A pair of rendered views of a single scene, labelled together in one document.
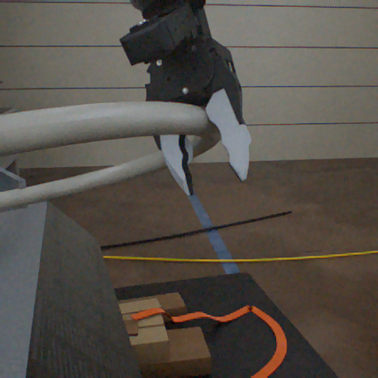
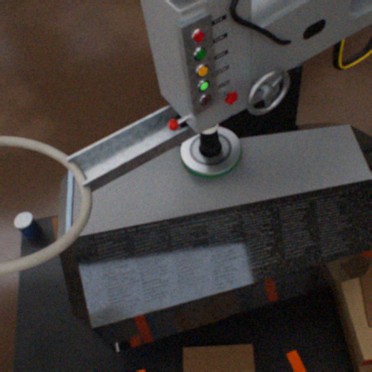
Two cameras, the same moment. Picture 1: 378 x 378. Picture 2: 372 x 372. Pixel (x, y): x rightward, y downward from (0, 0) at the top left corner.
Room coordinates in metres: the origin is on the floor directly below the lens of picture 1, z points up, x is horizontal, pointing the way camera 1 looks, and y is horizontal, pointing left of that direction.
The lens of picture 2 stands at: (1.21, -0.38, 2.13)
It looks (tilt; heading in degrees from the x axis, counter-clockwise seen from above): 55 degrees down; 105
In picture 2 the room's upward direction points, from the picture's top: 12 degrees counter-clockwise
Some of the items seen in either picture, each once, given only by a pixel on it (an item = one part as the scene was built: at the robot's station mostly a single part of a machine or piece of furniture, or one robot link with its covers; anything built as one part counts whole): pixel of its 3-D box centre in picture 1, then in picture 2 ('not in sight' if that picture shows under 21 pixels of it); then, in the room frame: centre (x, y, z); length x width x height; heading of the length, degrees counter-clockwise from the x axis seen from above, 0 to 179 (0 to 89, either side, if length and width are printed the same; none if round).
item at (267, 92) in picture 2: not in sight; (260, 85); (1.23, 0.58, 1.20); 0.15 x 0.10 x 0.15; 38
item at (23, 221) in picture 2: not in sight; (27, 225); (-0.01, 0.69, 0.08); 0.10 x 0.10 x 0.13
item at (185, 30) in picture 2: not in sight; (198, 67); (1.08, 0.47, 1.38); 0.08 x 0.03 x 0.28; 38
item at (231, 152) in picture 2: not in sight; (210, 149); (1.06, 0.60, 0.88); 0.21 x 0.21 x 0.01
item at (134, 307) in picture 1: (135, 307); not in sight; (2.10, 0.28, 0.10); 0.25 x 0.10 x 0.01; 108
